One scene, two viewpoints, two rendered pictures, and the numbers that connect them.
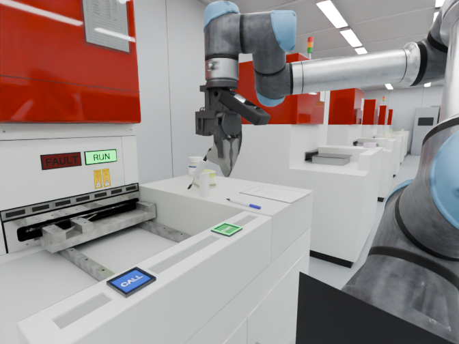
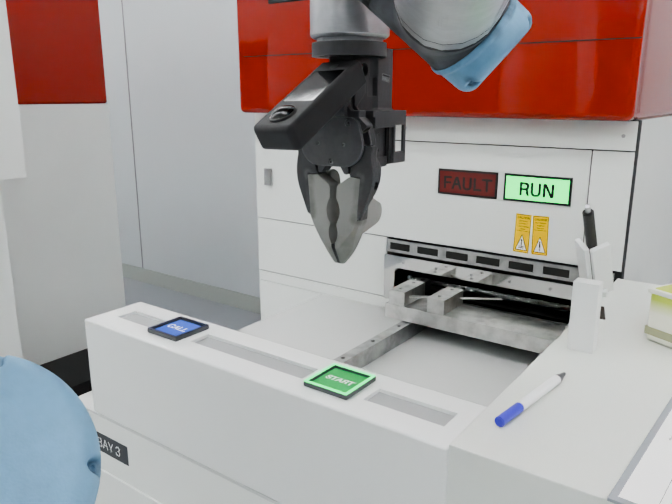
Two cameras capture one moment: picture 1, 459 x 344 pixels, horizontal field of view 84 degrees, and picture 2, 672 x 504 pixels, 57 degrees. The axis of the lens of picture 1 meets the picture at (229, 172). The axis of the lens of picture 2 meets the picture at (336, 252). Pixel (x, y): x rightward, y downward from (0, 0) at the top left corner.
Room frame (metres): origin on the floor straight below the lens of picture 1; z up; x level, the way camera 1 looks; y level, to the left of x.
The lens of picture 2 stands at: (0.58, -0.60, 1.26)
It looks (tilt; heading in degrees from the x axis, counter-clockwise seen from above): 14 degrees down; 90
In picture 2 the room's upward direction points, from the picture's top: straight up
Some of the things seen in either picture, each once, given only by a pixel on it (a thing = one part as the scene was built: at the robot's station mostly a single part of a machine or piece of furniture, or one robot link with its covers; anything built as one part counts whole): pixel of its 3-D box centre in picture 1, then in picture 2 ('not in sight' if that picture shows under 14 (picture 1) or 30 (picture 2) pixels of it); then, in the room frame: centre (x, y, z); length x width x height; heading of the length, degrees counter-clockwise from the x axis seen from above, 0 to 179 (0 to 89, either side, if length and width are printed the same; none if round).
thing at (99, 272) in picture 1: (95, 269); (358, 357); (0.62, 0.36, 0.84); 0.50 x 0.02 x 0.03; 54
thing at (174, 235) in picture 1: (173, 235); not in sight; (0.84, 0.20, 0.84); 0.50 x 0.02 x 0.03; 54
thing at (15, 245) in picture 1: (85, 216); (485, 294); (0.87, 0.51, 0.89); 0.44 x 0.02 x 0.10; 144
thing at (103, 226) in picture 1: (106, 226); (484, 324); (0.85, 0.43, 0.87); 0.36 x 0.08 x 0.03; 144
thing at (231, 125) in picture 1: (219, 110); (353, 108); (0.60, 0.02, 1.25); 0.09 x 0.08 x 0.12; 54
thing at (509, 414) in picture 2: (242, 203); (534, 395); (0.78, -0.04, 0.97); 0.14 x 0.01 x 0.01; 47
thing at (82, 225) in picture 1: (81, 224); (445, 300); (0.79, 0.48, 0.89); 0.08 x 0.03 x 0.03; 54
